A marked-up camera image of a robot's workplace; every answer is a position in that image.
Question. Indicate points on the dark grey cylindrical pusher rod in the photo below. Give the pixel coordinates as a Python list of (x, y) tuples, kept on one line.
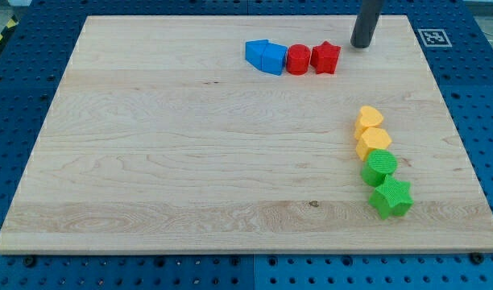
[(365, 23)]

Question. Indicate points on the red star block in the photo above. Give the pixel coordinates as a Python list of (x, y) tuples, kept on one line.
[(324, 58)]

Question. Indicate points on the yellow heart block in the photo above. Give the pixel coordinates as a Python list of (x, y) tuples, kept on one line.
[(368, 116)]

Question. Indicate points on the green star block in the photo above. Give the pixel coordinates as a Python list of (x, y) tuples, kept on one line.
[(392, 197)]

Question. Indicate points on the white fiducial marker tag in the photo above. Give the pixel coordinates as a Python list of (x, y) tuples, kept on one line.
[(434, 38)]

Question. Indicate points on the red cylinder block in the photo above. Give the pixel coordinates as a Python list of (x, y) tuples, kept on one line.
[(298, 58)]

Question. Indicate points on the blue cube block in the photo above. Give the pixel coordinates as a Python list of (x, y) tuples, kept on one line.
[(273, 58)]

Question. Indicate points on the blue triangular block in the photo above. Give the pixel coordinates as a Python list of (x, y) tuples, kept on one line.
[(254, 52)]

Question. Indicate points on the yellow hexagon block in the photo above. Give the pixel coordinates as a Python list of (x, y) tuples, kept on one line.
[(371, 139)]

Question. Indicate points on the green cylinder block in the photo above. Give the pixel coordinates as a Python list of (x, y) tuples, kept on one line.
[(379, 164)]

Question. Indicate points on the light wooden board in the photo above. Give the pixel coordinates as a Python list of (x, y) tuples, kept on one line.
[(162, 139)]

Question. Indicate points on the yellow black hazard tape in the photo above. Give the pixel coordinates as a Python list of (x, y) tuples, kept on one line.
[(8, 31)]

